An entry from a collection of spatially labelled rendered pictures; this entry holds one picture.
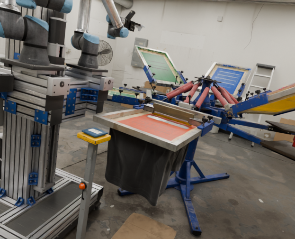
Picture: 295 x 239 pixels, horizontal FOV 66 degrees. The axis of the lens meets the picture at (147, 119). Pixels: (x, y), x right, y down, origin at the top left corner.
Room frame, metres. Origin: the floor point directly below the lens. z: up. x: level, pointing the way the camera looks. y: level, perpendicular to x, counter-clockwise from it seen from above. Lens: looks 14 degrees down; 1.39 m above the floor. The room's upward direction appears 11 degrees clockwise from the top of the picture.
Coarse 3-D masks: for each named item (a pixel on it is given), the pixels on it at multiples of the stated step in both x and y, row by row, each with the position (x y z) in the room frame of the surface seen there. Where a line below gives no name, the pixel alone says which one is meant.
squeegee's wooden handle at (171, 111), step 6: (156, 108) 1.86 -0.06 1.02; (162, 108) 1.84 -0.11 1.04; (168, 108) 1.82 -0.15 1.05; (174, 108) 1.81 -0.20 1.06; (168, 114) 1.81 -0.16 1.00; (174, 114) 1.79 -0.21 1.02; (180, 114) 1.77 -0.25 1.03; (186, 114) 1.75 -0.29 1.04; (192, 114) 1.73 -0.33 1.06; (186, 120) 1.74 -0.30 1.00
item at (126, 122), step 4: (140, 116) 1.75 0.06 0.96; (144, 116) 1.78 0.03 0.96; (156, 116) 1.86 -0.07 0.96; (120, 120) 1.53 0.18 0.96; (124, 120) 1.54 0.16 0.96; (128, 120) 1.56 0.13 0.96; (132, 120) 1.58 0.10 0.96; (152, 120) 1.70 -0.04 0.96; (156, 120) 1.72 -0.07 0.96; (168, 120) 1.79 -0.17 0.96; (128, 124) 1.47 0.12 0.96; (132, 124) 1.49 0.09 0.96; (136, 128) 1.42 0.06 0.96; (140, 128) 1.44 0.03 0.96; (144, 128) 1.46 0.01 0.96
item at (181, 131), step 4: (172, 120) 1.82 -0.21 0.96; (164, 124) 1.65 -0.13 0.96; (168, 124) 1.68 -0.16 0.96; (180, 124) 1.75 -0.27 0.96; (184, 124) 1.77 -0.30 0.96; (176, 128) 1.61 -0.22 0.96; (180, 128) 1.64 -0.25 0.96; (192, 128) 1.70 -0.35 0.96; (148, 132) 1.38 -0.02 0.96; (152, 132) 1.40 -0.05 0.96; (156, 132) 1.42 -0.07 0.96; (176, 132) 1.50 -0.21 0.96; (180, 132) 1.52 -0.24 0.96; (184, 132) 1.54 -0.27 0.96; (160, 136) 1.35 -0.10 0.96; (164, 136) 1.37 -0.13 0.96; (168, 136) 1.38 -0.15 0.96; (172, 136) 1.40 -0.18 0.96; (176, 136) 1.42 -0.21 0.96
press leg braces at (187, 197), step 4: (188, 164) 2.47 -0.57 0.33; (196, 164) 2.63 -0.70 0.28; (188, 168) 2.43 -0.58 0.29; (196, 168) 2.64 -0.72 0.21; (172, 172) 2.44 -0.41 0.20; (188, 172) 2.40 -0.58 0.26; (200, 172) 2.70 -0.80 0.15; (188, 176) 2.36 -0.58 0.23; (200, 176) 2.76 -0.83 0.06; (204, 176) 2.75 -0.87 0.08; (188, 180) 2.33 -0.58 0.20; (188, 184) 2.30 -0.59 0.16; (188, 188) 2.27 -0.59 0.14; (188, 192) 2.23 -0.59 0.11; (184, 196) 2.22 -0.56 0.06; (188, 196) 2.20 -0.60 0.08; (188, 200) 2.16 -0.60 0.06
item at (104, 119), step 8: (112, 112) 1.57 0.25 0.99; (120, 112) 1.61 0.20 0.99; (128, 112) 1.70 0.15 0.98; (136, 112) 1.81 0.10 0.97; (96, 120) 1.39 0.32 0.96; (104, 120) 1.36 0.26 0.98; (112, 120) 1.37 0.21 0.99; (112, 128) 1.33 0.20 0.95; (120, 128) 1.31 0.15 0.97; (128, 128) 1.28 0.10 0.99; (136, 136) 1.25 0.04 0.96; (144, 136) 1.23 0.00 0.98; (152, 136) 1.22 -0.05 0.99; (184, 136) 1.34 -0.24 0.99; (192, 136) 1.38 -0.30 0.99; (160, 144) 1.18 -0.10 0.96; (168, 144) 1.16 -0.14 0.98; (176, 144) 1.16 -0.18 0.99; (184, 144) 1.26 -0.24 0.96
